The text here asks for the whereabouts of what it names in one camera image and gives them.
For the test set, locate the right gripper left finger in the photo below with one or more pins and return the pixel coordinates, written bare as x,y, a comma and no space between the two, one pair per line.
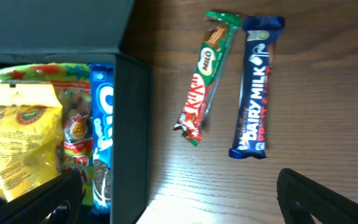
35,205

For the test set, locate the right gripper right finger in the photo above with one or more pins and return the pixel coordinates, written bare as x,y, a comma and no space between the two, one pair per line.
301,200

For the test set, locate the Dairy Milk chocolate bar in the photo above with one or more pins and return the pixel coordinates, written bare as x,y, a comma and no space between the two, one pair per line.
261,35

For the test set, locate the yellow candy bag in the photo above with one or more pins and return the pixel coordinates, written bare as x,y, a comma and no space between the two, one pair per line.
30,134

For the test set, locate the green Haribo gummy bag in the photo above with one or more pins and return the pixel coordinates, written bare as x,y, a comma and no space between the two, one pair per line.
71,82

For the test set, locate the blue Oreo cookie pack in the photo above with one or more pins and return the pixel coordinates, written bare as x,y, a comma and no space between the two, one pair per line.
102,109

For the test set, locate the dark green gift box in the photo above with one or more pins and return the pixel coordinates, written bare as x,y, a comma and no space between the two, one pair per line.
44,31

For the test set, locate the KitKat Milo bar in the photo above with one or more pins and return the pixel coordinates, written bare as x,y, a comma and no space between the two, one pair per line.
221,28

